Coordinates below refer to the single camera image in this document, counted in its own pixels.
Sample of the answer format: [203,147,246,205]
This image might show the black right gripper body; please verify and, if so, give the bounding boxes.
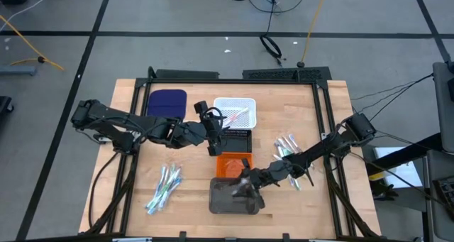
[242,158,283,210]

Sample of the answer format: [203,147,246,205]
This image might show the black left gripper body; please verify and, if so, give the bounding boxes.
[194,100,225,157]

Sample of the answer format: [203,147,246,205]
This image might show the purple packaged toothbrush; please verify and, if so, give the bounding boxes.
[282,136,297,154]
[231,179,250,199]
[287,133,303,153]

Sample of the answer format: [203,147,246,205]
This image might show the green packaged toothbrush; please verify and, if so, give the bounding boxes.
[157,165,180,200]
[275,139,302,192]
[155,163,177,207]

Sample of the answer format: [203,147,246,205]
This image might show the orange perforated plastic basket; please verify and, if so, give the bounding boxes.
[216,152,254,179]

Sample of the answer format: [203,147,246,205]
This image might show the grey translucent plastic tray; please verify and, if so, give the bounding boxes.
[208,177,265,215]

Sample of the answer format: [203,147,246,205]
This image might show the white perforated plastic basket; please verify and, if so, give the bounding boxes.
[213,97,258,129]

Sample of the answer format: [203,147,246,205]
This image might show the black perforated plastic basket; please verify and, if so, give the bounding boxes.
[221,128,253,153]

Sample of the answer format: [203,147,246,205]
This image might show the navy blue cloth mat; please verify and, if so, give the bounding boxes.
[146,89,188,121]

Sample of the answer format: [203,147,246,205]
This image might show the white label strip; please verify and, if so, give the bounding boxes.
[112,236,153,242]

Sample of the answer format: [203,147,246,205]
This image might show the black slanted bar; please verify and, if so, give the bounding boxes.
[367,131,444,175]

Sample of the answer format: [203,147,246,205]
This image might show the black keyboard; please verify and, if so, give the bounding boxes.
[432,176,454,209]

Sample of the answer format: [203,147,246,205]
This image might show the grey furniture panel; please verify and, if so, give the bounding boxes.
[423,149,454,242]

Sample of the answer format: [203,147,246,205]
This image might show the grey chair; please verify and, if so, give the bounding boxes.
[431,60,454,154]

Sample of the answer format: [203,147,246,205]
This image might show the grey floor bar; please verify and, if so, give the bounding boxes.
[0,65,38,77]

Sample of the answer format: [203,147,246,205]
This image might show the black caster foot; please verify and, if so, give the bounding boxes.
[0,95,15,114]

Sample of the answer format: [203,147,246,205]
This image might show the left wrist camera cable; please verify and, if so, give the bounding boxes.
[204,106,225,131]

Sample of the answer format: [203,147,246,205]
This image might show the black coiled cable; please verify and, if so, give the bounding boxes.
[260,0,284,67]

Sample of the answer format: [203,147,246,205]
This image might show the yellow cable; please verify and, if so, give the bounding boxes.
[300,0,330,64]
[0,14,66,72]

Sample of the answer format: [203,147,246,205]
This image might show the black arm base cable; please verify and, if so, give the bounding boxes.
[87,151,121,229]

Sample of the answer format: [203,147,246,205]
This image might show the thin black cable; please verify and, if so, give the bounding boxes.
[350,73,436,122]

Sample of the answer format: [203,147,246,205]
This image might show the white cable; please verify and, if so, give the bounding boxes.
[0,0,60,33]

